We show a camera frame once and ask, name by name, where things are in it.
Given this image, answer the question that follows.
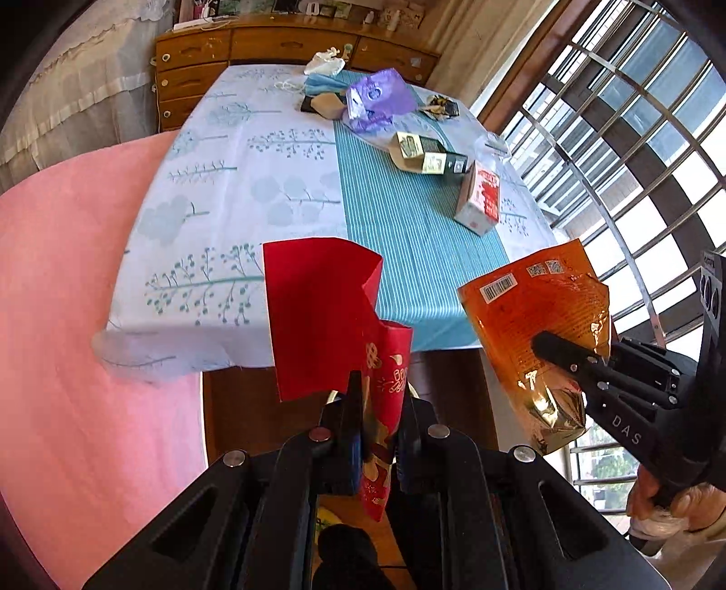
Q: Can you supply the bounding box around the white power strip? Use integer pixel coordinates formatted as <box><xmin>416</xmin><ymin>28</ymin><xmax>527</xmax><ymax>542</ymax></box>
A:
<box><xmin>173</xmin><ymin>17</ymin><xmax>239</xmax><ymax>32</ymax></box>

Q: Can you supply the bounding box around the red white carton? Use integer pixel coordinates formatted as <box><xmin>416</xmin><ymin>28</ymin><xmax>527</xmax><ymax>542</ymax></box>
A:
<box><xmin>454</xmin><ymin>160</ymin><xmax>503</xmax><ymax>236</ymax></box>

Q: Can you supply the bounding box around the table with floral cloth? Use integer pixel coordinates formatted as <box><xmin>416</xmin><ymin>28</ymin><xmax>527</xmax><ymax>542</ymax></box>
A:
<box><xmin>93</xmin><ymin>64</ymin><xmax>559</xmax><ymax>387</ymax></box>

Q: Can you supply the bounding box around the red paper envelope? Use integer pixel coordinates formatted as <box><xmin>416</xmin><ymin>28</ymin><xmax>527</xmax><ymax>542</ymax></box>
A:
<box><xmin>262</xmin><ymin>238</ymin><xmax>414</xmax><ymax>523</ymax></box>

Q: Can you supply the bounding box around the orange snack bag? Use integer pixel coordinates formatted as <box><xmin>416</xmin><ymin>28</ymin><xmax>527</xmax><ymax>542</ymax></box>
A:
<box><xmin>457</xmin><ymin>238</ymin><xmax>613</xmax><ymax>457</ymax></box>

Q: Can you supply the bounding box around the beige gift bag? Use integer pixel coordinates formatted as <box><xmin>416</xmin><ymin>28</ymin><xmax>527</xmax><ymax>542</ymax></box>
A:
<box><xmin>383</xmin><ymin>3</ymin><xmax>426</xmax><ymax>29</ymax></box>

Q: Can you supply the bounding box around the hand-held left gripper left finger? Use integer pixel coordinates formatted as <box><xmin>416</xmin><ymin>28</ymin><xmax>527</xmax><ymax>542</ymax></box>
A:
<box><xmin>82</xmin><ymin>371</ymin><xmax>364</xmax><ymax>590</ymax></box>

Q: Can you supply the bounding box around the lace-covered cabinet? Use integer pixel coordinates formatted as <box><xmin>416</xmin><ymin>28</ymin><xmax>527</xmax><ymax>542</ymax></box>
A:
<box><xmin>0</xmin><ymin>0</ymin><xmax>182</xmax><ymax>194</ymax></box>

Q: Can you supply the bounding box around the wooden table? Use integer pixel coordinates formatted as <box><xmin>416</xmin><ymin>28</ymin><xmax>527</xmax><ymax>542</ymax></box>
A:
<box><xmin>201</xmin><ymin>334</ymin><xmax>503</xmax><ymax>472</ymax></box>

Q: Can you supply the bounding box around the person's right hand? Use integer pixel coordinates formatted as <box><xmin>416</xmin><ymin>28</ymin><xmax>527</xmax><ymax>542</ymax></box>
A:
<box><xmin>627</xmin><ymin>466</ymin><xmax>726</xmax><ymax>532</ymax></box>

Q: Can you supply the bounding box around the dark green carton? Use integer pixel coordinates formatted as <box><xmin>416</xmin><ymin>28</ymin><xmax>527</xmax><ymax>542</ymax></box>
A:
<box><xmin>387</xmin><ymin>132</ymin><xmax>471</xmax><ymax>178</ymax></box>

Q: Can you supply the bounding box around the wooden dresser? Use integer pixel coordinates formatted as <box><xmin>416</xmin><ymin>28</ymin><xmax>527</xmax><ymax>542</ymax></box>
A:
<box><xmin>154</xmin><ymin>14</ymin><xmax>443</xmax><ymax>134</ymax></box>

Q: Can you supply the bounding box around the crumpled black yellow wrapper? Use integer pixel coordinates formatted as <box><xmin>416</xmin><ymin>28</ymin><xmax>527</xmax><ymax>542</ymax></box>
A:
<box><xmin>420</xmin><ymin>93</ymin><xmax>460</xmax><ymax>121</ymax></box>

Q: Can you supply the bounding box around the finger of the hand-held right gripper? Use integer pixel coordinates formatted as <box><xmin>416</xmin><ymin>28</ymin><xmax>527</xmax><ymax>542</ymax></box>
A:
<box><xmin>610</xmin><ymin>337</ymin><xmax>682</xmax><ymax>392</ymax></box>
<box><xmin>531</xmin><ymin>330</ymin><xmax>682</xmax><ymax>409</ymax></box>

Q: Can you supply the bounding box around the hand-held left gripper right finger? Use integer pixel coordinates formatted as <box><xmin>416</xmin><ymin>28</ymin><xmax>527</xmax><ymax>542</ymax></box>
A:
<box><xmin>391</xmin><ymin>394</ymin><xmax>671</xmax><ymax>590</ymax></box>

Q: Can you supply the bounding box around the blue face mask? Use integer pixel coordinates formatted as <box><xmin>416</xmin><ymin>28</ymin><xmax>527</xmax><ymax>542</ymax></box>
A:
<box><xmin>275</xmin><ymin>73</ymin><xmax>349</xmax><ymax>100</ymax></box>

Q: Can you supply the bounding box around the metal window grille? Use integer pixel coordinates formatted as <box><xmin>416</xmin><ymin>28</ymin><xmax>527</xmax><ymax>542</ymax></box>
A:
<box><xmin>471</xmin><ymin>0</ymin><xmax>726</xmax><ymax>511</ymax></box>

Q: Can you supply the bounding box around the purple plastic bag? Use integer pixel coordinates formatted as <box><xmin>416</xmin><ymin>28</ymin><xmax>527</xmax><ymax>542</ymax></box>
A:
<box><xmin>344</xmin><ymin>68</ymin><xmax>417</xmax><ymax>134</ymax></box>

